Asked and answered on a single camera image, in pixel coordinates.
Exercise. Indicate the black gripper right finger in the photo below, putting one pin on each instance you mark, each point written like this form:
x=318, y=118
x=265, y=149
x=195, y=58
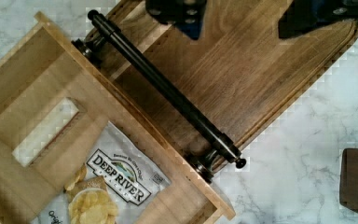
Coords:
x=305, y=16

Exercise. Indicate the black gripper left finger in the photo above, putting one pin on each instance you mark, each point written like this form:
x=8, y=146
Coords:
x=185, y=15

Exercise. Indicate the dark wooden cutting board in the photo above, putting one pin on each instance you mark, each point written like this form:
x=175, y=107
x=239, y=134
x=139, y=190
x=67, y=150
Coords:
x=240, y=75

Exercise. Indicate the Deep River chips bag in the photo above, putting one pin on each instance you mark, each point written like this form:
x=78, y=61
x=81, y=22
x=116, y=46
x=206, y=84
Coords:
x=114, y=185

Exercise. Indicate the black metal drawer handle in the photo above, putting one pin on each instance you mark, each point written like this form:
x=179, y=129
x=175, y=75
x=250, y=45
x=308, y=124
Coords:
x=222, y=145

